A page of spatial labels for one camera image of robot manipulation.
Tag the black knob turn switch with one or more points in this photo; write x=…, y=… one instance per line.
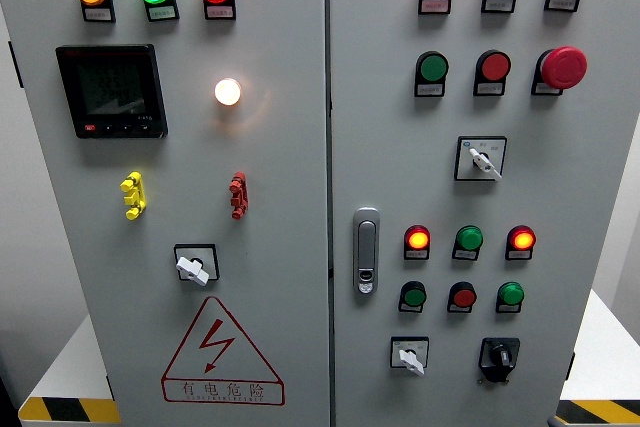
x=500, y=357

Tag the black yellow striped tape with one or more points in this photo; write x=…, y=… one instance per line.
x=602, y=412
x=70, y=410

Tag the black door hinge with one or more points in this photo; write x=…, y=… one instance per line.
x=16, y=64
x=570, y=366
x=109, y=388

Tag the small label plate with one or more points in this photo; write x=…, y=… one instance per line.
x=430, y=90
x=416, y=255
x=162, y=13
x=464, y=255
x=562, y=4
x=517, y=255
x=435, y=6
x=220, y=12
x=489, y=89
x=98, y=14
x=545, y=89
x=409, y=309
x=498, y=5
x=458, y=310
x=507, y=309

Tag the small green round lamp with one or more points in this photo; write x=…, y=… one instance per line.
x=469, y=238
x=510, y=293

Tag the small red push button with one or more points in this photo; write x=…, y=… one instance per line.
x=463, y=297

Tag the small red round lamp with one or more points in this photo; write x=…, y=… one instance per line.
x=417, y=239
x=521, y=239

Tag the small green push button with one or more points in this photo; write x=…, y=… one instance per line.
x=414, y=295

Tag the silver door lock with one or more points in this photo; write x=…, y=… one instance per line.
x=366, y=247

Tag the grey cabinet door with lock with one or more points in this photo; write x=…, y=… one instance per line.
x=400, y=177

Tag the red warning triangle sticker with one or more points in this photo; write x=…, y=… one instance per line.
x=223, y=389

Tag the large red stop button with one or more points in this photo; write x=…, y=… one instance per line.
x=564, y=68

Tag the large red push button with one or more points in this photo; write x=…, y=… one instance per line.
x=495, y=65

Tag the large green push button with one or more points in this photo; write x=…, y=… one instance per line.
x=433, y=66

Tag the grey cabinet door with display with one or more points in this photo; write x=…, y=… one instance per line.
x=280, y=157

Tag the white round lamp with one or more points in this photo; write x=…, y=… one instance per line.
x=227, y=92

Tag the black digital display meter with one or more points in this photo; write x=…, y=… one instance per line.
x=112, y=92

